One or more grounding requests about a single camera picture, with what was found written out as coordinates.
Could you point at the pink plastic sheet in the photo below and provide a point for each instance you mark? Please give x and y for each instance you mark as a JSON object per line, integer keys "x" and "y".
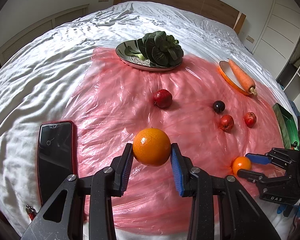
{"x": 115, "y": 101}

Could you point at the orange rimmed white plate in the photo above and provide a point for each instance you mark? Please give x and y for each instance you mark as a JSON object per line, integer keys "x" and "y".
{"x": 226, "y": 72}

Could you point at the large orange mandarin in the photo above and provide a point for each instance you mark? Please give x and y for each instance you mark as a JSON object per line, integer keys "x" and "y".
{"x": 152, "y": 147}

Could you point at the dark red apple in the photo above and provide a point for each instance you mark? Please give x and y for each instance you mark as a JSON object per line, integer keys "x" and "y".
{"x": 162, "y": 98}

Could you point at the green leafy vegetable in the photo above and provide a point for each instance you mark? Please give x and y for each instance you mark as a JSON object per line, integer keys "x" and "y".
{"x": 160, "y": 48}

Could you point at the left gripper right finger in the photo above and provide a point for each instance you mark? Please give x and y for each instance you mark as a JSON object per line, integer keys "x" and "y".
{"x": 181, "y": 166}

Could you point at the small orange mandarin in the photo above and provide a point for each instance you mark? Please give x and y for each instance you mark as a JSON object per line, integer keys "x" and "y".
{"x": 241, "y": 163}

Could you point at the white wardrobe shelving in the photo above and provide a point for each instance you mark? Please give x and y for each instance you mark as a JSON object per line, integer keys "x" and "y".
{"x": 276, "y": 48}

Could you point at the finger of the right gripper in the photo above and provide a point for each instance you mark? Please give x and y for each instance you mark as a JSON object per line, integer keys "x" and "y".
{"x": 258, "y": 158}
{"x": 252, "y": 176}

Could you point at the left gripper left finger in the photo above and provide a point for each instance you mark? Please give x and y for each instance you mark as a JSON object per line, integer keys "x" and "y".
{"x": 122, "y": 166}

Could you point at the silver plate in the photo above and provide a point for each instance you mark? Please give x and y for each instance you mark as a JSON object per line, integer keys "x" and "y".
{"x": 128, "y": 52}

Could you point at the green metal tray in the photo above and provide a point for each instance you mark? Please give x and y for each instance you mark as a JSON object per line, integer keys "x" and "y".
{"x": 288, "y": 129}

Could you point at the red case smartphone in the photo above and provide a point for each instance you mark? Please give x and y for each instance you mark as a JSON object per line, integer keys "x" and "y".
{"x": 56, "y": 156}

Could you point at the white bed sheet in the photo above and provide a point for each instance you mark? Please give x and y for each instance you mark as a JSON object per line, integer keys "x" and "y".
{"x": 36, "y": 83}

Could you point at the orange carrot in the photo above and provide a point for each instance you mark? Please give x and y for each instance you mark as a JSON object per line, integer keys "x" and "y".
{"x": 246, "y": 82}

